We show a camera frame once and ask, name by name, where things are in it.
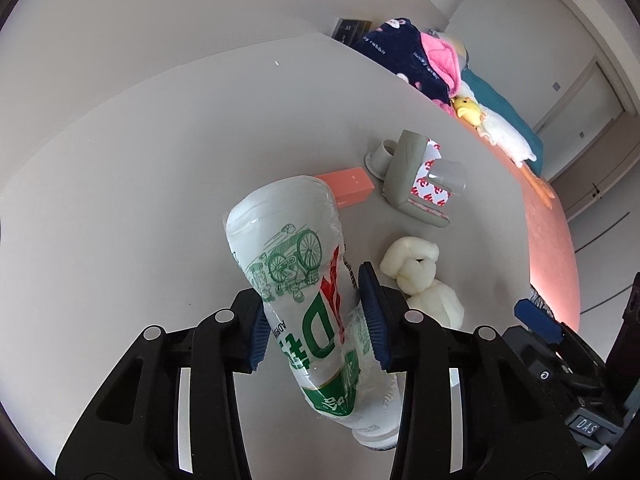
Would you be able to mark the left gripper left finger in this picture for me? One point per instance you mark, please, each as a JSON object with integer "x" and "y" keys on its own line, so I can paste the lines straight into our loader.
{"x": 168, "y": 408}

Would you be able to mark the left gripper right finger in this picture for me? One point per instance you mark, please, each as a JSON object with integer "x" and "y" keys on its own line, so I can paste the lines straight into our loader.
{"x": 471, "y": 410}

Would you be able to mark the white AD drink bottle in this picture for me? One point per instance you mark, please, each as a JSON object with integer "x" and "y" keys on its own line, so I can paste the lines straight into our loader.
{"x": 287, "y": 239}

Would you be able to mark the grey foam corner protector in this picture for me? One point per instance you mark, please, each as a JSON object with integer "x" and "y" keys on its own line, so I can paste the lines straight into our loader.
{"x": 406, "y": 186}

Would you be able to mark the clear plastic cup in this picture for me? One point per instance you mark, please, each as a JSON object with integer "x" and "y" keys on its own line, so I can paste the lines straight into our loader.
{"x": 451, "y": 176}

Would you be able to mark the orange pink small box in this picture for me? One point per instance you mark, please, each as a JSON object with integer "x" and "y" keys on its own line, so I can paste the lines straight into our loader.
{"x": 349, "y": 186}

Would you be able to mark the pink bed sheet mattress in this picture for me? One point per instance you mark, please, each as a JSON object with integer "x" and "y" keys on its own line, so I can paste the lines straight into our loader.
{"x": 552, "y": 263}

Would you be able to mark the white goose plush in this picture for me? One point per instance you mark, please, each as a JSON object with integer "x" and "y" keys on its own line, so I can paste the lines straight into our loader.
{"x": 499, "y": 132}

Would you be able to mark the yellow duck plush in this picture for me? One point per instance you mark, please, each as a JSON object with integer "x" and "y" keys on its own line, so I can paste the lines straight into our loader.
{"x": 468, "y": 110}

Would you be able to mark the teal pillow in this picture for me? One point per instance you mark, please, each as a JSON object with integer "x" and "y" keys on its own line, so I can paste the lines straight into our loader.
{"x": 486, "y": 95}

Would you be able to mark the navy pink blanket pile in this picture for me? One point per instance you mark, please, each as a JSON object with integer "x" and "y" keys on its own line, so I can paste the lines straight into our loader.
{"x": 429, "y": 64}

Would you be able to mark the door with black handle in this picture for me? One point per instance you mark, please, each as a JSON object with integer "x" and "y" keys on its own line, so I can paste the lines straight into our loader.
{"x": 591, "y": 104}

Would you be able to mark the black wall switch panel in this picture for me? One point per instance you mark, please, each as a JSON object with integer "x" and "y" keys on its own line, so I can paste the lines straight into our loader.
{"x": 348, "y": 31}

